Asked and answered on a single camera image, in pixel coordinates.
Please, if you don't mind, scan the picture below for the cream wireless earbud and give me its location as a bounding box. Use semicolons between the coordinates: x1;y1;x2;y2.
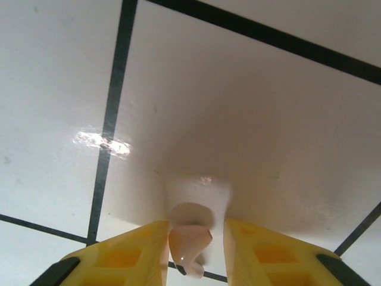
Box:
167;225;214;280

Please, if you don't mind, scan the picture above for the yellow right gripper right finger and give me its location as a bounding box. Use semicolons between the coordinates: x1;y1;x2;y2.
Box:
223;218;352;286

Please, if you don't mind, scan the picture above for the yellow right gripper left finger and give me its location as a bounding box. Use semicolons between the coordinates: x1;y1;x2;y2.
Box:
35;219;171;286

